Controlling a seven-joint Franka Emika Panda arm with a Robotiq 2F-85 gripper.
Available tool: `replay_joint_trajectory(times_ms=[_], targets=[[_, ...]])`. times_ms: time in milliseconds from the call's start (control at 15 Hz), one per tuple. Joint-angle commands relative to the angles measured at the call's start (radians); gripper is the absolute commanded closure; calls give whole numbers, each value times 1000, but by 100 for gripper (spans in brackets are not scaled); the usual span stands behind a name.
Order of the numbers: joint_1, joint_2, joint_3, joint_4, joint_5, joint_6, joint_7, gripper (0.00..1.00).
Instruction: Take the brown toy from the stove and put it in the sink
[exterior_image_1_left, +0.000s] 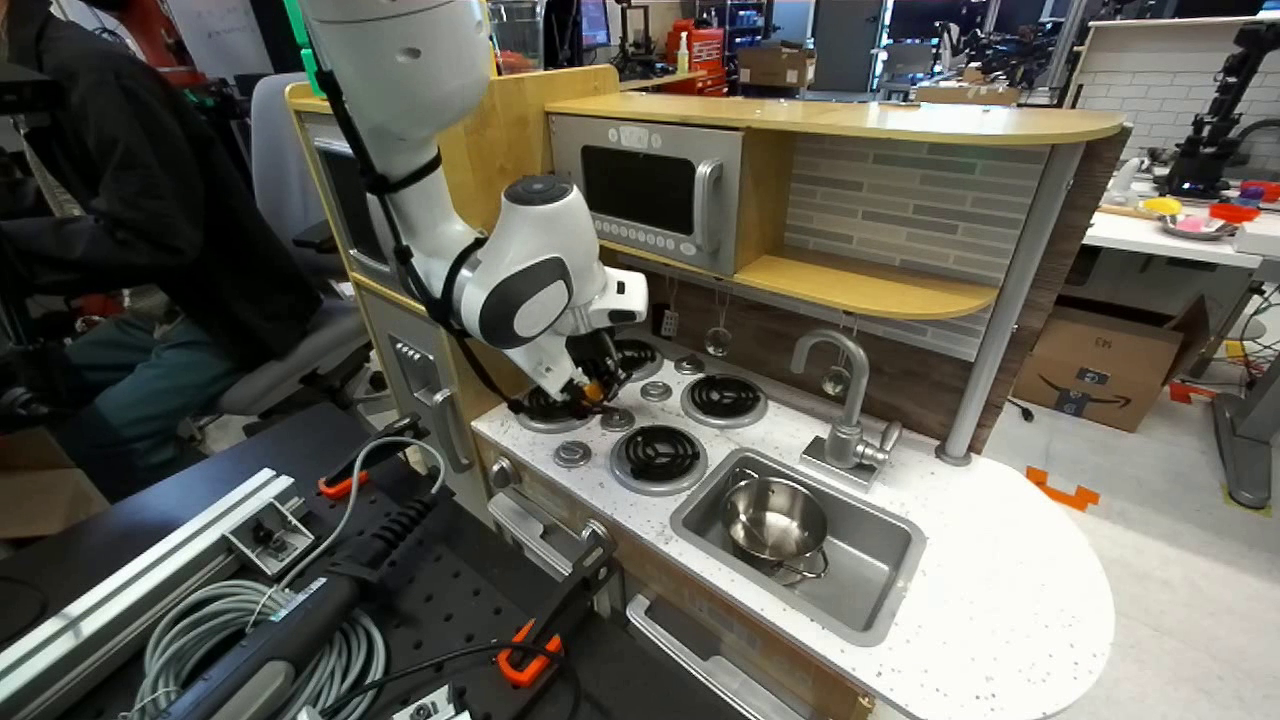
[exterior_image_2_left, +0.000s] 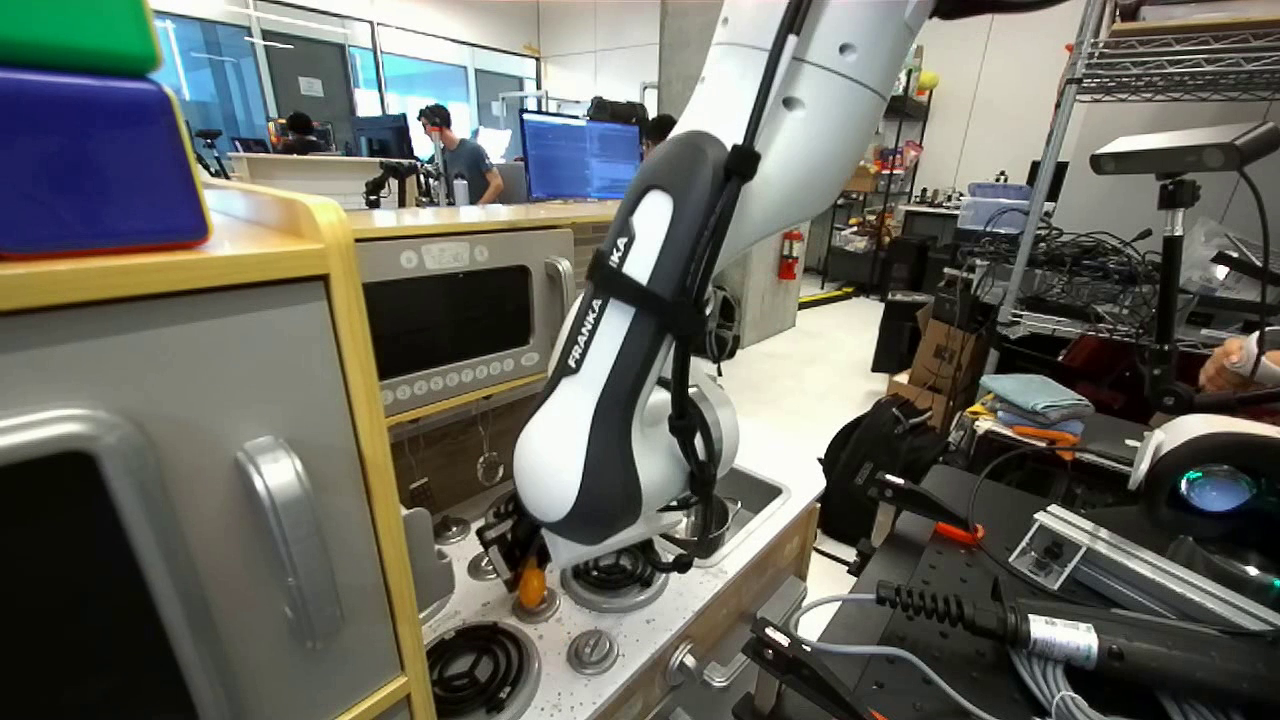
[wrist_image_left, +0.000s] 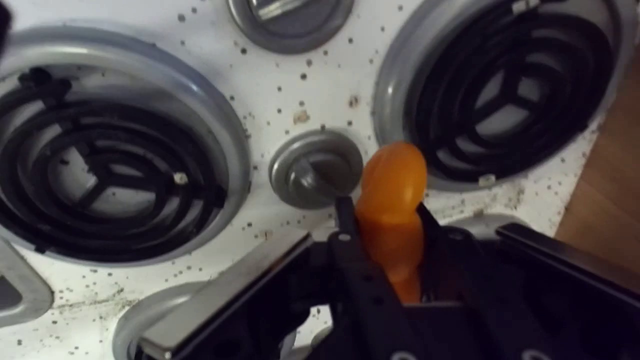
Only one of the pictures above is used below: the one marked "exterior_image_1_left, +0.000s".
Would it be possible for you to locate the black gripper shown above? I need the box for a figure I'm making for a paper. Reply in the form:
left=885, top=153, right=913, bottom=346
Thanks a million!
left=564, top=317, right=634, bottom=407

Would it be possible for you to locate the grey toy microwave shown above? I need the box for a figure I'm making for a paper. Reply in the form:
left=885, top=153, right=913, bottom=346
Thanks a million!
left=544, top=114, right=749, bottom=282

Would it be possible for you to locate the grey toy faucet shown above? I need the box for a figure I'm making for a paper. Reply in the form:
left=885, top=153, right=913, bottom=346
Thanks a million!
left=784, top=326, right=908, bottom=479

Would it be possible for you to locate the wooden toy kitchen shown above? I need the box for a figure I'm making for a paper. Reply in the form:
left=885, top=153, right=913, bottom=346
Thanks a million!
left=282, top=60, right=1135, bottom=720

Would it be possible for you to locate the grey toy sink basin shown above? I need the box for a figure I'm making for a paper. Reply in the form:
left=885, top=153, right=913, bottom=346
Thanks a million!
left=666, top=446, right=927, bottom=652

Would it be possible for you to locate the grey cabinet door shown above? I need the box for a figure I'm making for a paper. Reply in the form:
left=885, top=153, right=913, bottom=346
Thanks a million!
left=351, top=286, right=498, bottom=527

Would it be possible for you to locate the steel bowl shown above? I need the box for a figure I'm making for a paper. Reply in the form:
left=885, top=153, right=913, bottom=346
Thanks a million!
left=725, top=473, right=830, bottom=574

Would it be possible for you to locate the black clamp orange trigger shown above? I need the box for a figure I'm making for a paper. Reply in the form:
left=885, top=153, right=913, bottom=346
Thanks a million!
left=312, top=437, right=453, bottom=508
left=492, top=542, right=621, bottom=694

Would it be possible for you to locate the grey office chair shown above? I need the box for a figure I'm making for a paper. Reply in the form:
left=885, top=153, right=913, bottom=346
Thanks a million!
left=215, top=70, right=374, bottom=419

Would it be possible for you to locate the red machine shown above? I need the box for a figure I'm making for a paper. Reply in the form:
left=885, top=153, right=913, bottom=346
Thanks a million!
left=661, top=17, right=733, bottom=99

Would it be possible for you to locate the grey kitchen support pole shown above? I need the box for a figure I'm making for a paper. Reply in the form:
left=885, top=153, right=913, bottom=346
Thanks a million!
left=935, top=142, right=1087, bottom=468

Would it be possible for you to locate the person in black jacket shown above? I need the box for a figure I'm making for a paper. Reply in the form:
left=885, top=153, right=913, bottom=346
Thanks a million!
left=0, top=0, right=367, bottom=500

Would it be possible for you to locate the brown cardboard box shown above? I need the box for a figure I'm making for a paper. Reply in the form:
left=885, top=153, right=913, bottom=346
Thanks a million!
left=1007, top=294, right=1213, bottom=437

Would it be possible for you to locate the white side table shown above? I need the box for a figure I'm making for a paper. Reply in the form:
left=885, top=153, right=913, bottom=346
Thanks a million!
left=1074, top=155, right=1280, bottom=278

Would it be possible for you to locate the black stand device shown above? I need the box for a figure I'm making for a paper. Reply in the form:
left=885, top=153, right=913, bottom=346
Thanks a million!
left=1160, top=17, right=1280, bottom=204

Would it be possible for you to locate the silver oven handle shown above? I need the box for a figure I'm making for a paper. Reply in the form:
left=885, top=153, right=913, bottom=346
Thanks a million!
left=482, top=485, right=610, bottom=580

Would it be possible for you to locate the silver door handle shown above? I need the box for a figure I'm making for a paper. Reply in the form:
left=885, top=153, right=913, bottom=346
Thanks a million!
left=395, top=339, right=471, bottom=473

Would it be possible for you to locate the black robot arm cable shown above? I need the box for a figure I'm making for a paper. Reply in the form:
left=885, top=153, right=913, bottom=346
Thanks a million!
left=316, top=74, right=527, bottom=407

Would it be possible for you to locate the black tool handle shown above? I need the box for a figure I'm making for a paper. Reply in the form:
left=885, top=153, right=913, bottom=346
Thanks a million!
left=157, top=495, right=446, bottom=720

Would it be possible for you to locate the grey coiled cable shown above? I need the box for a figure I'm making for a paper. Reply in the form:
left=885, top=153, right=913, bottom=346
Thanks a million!
left=127, top=575, right=390, bottom=720

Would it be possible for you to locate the orange floor bracket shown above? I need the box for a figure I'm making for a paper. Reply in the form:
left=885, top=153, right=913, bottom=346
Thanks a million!
left=1020, top=461, right=1103, bottom=516

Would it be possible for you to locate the aluminium rail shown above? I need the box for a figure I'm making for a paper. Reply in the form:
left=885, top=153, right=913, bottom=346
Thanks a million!
left=0, top=464, right=321, bottom=712

